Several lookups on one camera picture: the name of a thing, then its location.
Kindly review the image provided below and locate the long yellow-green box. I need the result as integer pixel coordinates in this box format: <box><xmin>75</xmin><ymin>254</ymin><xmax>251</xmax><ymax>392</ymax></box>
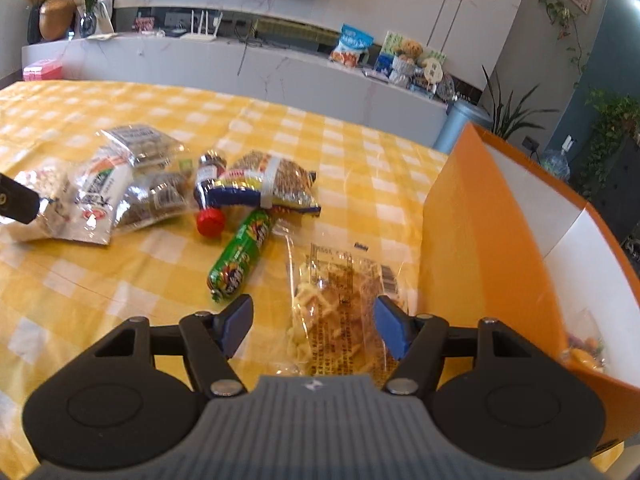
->
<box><xmin>252</xmin><ymin>17</ymin><xmax>341</xmax><ymax>46</ymax></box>

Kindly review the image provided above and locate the teddy bear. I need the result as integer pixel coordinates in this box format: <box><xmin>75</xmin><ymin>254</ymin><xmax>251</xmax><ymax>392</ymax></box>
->
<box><xmin>392</xmin><ymin>39</ymin><xmax>423</xmax><ymax>81</ymax></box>

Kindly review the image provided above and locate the blue snack bag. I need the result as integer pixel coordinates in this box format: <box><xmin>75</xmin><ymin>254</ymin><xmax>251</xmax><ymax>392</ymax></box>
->
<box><xmin>330</xmin><ymin>24</ymin><xmax>375</xmax><ymax>67</ymax></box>

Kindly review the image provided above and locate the bushy green plant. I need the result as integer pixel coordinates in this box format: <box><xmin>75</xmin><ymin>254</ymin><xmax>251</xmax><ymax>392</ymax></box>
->
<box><xmin>580</xmin><ymin>89</ymin><xmax>640</xmax><ymax>201</ymax></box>

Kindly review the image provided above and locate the white marble cabinet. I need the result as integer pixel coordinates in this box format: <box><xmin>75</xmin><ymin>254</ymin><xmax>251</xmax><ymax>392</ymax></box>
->
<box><xmin>21</xmin><ymin>30</ymin><xmax>448</xmax><ymax>148</ymax></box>

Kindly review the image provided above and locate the green printed card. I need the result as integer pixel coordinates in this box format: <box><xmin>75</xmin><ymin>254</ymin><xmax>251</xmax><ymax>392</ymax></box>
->
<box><xmin>377</xmin><ymin>30</ymin><xmax>447</xmax><ymax>78</ymax></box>

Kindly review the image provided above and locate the clear biscuit packet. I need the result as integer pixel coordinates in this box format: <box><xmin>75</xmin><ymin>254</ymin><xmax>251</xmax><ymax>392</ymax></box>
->
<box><xmin>272</xmin><ymin>220</ymin><xmax>418</xmax><ymax>378</ymax></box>

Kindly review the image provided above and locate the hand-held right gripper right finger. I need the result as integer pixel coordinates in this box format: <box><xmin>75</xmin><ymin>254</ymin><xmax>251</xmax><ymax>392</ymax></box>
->
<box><xmin>374</xmin><ymin>296</ymin><xmax>538</xmax><ymax>396</ymax></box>

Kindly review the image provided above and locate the large water bottle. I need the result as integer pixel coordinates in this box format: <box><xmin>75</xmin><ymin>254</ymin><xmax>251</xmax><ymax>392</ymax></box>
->
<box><xmin>540</xmin><ymin>135</ymin><xmax>573</xmax><ymax>183</ymax></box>

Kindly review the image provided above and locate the silver foil snack packet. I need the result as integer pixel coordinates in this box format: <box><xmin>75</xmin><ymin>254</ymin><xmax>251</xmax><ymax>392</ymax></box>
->
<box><xmin>11</xmin><ymin>160</ymin><xmax>81</xmax><ymax>243</ymax></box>

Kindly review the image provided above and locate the white router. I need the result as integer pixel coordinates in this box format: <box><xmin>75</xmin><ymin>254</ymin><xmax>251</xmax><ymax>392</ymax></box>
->
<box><xmin>180</xmin><ymin>9</ymin><xmax>223</xmax><ymax>41</ymax></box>

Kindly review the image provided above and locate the hanging green vine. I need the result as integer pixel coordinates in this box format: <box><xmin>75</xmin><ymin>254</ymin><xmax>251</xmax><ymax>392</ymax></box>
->
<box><xmin>537</xmin><ymin>0</ymin><xmax>591</xmax><ymax>86</ymax></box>

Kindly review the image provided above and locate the pink box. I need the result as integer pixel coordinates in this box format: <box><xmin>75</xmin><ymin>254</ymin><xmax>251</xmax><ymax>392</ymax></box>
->
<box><xmin>22</xmin><ymin>58</ymin><xmax>65</xmax><ymax>81</ymax></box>

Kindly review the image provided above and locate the grey-blue trash bin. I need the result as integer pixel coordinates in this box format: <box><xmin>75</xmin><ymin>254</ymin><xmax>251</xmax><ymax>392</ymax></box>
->
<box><xmin>434</xmin><ymin>100</ymin><xmax>493</xmax><ymax>153</ymax></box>

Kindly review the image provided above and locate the dark clear snack packet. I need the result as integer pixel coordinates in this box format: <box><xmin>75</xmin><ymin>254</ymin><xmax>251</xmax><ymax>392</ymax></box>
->
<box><xmin>115</xmin><ymin>170</ymin><xmax>197</xmax><ymax>233</ymax></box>

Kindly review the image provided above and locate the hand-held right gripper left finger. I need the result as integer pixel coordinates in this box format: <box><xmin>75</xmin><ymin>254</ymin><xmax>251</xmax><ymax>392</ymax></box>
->
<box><xmin>92</xmin><ymin>294</ymin><xmax>255</xmax><ymax>400</ymax></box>

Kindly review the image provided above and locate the white orange snack packet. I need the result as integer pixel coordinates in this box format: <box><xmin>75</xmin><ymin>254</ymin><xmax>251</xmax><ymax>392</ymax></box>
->
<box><xmin>67</xmin><ymin>145</ymin><xmax>133</xmax><ymax>247</ymax></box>

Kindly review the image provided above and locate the yellow purple snack packet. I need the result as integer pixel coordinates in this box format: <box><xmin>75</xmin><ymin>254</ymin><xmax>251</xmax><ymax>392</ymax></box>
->
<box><xmin>565</xmin><ymin>310</ymin><xmax>607</xmax><ymax>373</ymax></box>

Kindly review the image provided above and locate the clear packet with white label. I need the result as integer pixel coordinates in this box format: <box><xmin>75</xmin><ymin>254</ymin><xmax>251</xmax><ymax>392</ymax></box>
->
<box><xmin>97</xmin><ymin>124</ymin><xmax>187</xmax><ymax>173</ymax></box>

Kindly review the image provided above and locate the orange cardboard box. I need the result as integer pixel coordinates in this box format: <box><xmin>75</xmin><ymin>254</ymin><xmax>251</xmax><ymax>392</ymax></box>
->
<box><xmin>419</xmin><ymin>122</ymin><xmax>640</xmax><ymax>461</ymax></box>

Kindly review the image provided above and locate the white framed card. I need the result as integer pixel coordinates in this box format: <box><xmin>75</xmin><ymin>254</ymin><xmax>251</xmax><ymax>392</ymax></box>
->
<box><xmin>97</xmin><ymin>0</ymin><xmax>116</xmax><ymax>36</ymax></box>

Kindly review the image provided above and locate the green sausage tube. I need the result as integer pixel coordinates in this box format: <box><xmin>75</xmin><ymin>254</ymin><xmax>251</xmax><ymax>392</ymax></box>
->
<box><xmin>207</xmin><ymin>208</ymin><xmax>277</xmax><ymax>304</ymax></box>

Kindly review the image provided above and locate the tall-leaved potted plant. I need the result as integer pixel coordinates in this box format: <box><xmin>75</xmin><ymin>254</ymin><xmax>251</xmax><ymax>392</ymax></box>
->
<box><xmin>480</xmin><ymin>65</ymin><xmax>558</xmax><ymax>141</ymax></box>

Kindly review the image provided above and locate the brown round vase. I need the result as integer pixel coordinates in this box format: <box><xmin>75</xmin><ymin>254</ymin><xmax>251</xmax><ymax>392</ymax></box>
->
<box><xmin>39</xmin><ymin>0</ymin><xmax>75</xmax><ymax>41</ymax></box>

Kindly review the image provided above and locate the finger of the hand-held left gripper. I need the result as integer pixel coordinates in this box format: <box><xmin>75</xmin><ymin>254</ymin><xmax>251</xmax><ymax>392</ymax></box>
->
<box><xmin>0</xmin><ymin>174</ymin><xmax>41</xmax><ymax>224</ymax></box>

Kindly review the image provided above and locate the yellow checked tablecloth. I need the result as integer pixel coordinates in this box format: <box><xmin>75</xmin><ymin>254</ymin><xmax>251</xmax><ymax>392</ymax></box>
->
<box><xmin>0</xmin><ymin>80</ymin><xmax>451</xmax><ymax>480</ymax></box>

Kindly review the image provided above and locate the small bottle with red cap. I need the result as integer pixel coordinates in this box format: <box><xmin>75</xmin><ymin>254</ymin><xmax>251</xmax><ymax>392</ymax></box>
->
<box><xmin>194</xmin><ymin>149</ymin><xmax>229</xmax><ymax>237</ymax></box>

